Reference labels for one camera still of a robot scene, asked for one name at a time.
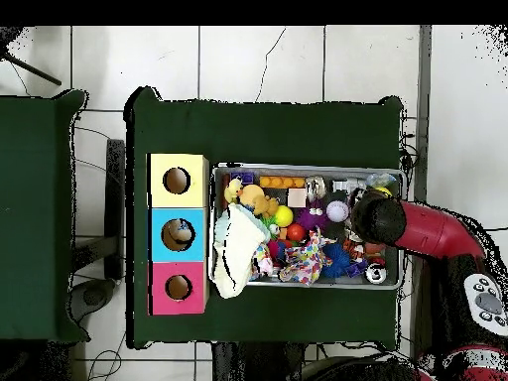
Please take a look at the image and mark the open-top silver can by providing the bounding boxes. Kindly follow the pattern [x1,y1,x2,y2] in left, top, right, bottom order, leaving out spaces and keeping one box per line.
[305,176,328,200]

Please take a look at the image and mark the orange toy brick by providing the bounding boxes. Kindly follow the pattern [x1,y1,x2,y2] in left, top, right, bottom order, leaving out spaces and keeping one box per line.
[261,175,308,190]

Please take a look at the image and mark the orange foam duck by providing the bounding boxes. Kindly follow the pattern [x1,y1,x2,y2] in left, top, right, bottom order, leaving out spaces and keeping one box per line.
[237,185,280,220]

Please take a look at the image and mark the green cloth side table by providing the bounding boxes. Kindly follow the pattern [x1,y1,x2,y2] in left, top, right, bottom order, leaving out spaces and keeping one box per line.
[0,89,88,344]

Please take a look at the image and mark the multicolour polka dot cloth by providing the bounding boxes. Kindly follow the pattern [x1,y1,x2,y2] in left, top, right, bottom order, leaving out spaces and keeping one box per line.
[279,228,334,287]

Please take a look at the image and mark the shallow clear mesh bin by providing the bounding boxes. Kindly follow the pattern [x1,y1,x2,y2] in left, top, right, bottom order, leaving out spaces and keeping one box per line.
[210,165,406,291]

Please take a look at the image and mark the purple googly-eyed monster toy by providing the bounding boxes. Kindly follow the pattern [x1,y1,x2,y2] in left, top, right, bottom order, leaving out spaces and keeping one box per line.
[297,202,330,234]

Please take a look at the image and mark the cream knit cloth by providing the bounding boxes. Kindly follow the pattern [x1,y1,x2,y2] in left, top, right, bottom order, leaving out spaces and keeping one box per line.
[212,204,271,301]

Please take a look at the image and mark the wooden box with three holes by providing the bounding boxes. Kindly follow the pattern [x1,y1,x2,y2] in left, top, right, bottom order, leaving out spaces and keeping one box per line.
[147,153,209,317]

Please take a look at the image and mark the white baseball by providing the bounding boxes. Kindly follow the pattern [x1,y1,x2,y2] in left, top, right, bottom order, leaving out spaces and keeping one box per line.
[325,199,350,223]

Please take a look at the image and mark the small yellow ball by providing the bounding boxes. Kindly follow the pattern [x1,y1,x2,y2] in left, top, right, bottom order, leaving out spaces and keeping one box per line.
[273,205,295,228]

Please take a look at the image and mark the wooden cube block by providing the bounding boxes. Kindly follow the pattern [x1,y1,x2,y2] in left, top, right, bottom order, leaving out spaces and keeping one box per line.
[287,188,309,209]

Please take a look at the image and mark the small yellow rubber duck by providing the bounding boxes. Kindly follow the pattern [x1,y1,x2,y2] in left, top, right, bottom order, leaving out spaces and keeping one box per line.
[223,178,244,206]

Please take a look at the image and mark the small orange ball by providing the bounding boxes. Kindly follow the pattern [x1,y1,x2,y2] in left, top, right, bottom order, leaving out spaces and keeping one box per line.
[285,222,307,243]

